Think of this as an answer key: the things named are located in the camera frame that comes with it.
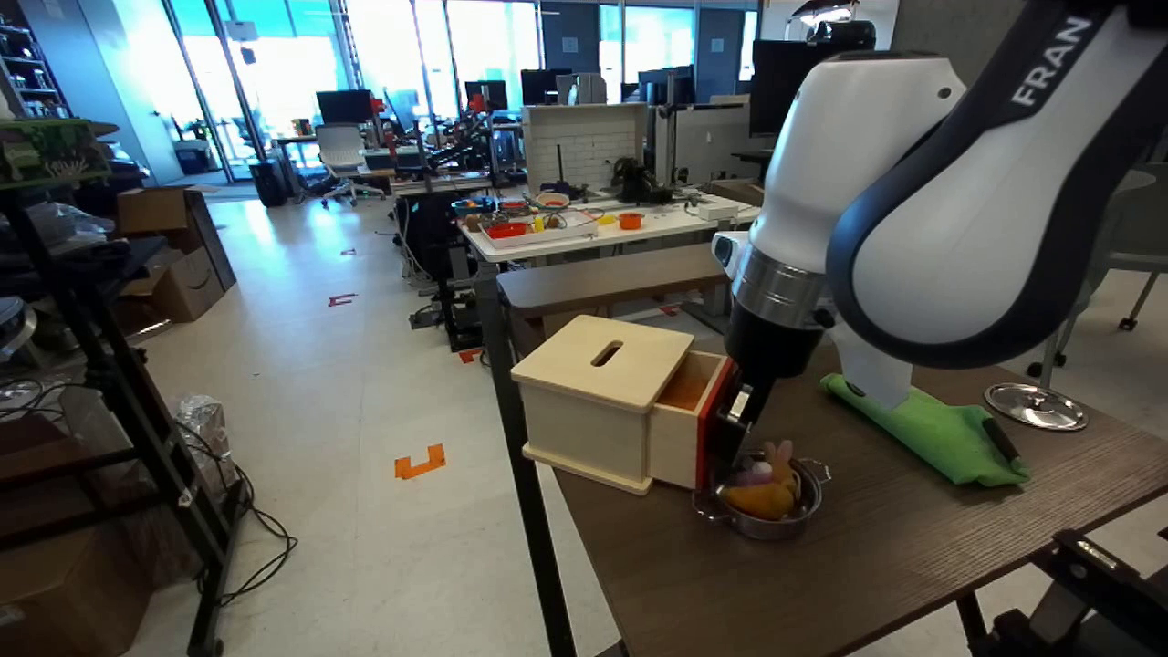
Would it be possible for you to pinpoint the orange floor tape marker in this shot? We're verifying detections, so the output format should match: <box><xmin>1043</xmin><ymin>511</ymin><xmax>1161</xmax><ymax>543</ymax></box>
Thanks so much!
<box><xmin>390</xmin><ymin>443</ymin><xmax>446</xmax><ymax>483</ymax></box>

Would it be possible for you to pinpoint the orange toy carrot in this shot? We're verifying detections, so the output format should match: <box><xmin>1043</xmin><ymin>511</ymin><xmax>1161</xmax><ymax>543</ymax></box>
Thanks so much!
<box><xmin>714</xmin><ymin>443</ymin><xmax>803</xmax><ymax>523</ymax></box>

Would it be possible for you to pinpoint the white background office chair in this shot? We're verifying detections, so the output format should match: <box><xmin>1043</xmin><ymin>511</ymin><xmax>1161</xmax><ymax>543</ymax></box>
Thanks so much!
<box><xmin>314</xmin><ymin>125</ymin><xmax>386</xmax><ymax>205</ymax></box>

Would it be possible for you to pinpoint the red-fronted wooden drawer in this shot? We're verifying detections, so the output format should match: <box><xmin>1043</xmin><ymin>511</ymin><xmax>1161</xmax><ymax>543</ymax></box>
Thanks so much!
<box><xmin>648</xmin><ymin>351</ymin><xmax>732</xmax><ymax>489</ymax></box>

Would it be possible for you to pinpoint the white background desk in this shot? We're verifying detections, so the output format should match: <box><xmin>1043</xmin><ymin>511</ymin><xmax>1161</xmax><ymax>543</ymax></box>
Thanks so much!
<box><xmin>460</xmin><ymin>195</ymin><xmax>759</xmax><ymax>318</ymax></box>

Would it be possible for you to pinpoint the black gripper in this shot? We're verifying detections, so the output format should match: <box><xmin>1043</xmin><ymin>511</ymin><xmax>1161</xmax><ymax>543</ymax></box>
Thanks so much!
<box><xmin>726</xmin><ymin>304</ymin><xmax>821</xmax><ymax>387</ymax></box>

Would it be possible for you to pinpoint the black marker pen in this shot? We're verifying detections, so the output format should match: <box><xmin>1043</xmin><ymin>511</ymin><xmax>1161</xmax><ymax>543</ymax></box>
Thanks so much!
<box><xmin>982</xmin><ymin>421</ymin><xmax>1019</xmax><ymax>464</ymax></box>

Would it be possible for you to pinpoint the small steel pot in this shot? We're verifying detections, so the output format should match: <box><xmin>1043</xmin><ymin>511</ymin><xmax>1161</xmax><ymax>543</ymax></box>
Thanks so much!
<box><xmin>695</xmin><ymin>456</ymin><xmax>833</xmax><ymax>543</ymax></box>

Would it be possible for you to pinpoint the cardboard box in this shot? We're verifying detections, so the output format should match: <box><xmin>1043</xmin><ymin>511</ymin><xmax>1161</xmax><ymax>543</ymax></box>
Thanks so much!
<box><xmin>115</xmin><ymin>186</ymin><xmax>236</xmax><ymax>321</ymax></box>

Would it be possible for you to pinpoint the black metal shelf rack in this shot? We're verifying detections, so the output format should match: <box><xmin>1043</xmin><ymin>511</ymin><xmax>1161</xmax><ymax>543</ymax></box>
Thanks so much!
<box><xmin>0</xmin><ymin>179</ymin><xmax>259</xmax><ymax>657</ymax></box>

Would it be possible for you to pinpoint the green folded cloth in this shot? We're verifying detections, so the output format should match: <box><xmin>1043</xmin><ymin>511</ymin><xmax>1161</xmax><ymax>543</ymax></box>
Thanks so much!
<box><xmin>821</xmin><ymin>374</ymin><xmax>1029</xmax><ymax>489</ymax></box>

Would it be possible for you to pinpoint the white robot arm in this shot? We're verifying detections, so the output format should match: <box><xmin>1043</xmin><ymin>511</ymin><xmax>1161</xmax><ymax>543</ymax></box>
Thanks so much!
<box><xmin>726</xmin><ymin>0</ymin><xmax>1168</xmax><ymax>407</ymax></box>

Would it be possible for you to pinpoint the light wooden box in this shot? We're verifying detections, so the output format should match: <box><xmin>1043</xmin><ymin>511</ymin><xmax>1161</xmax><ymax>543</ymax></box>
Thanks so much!
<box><xmin>511</xmin><ymin>313</ymin><xmax>689</xmax><ymax>498</ymax></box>

